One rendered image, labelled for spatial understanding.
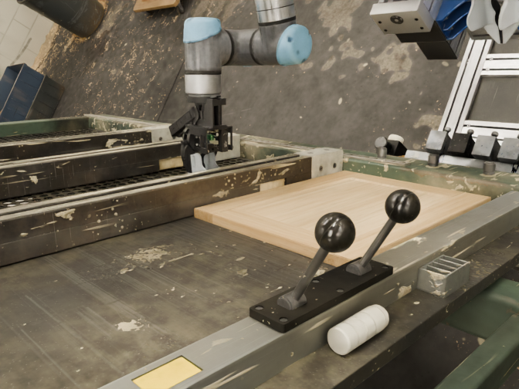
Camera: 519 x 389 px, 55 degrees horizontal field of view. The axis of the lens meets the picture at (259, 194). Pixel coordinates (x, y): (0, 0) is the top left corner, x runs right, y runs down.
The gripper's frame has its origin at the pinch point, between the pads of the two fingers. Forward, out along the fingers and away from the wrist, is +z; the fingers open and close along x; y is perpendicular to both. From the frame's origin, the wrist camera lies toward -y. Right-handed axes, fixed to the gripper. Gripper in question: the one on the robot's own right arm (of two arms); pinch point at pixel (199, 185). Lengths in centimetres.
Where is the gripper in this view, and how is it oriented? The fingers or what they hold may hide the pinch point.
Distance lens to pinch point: 112.8
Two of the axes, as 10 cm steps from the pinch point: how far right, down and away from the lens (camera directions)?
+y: 7.0, 2.0, -6.9
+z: -0.1, 9.6, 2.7
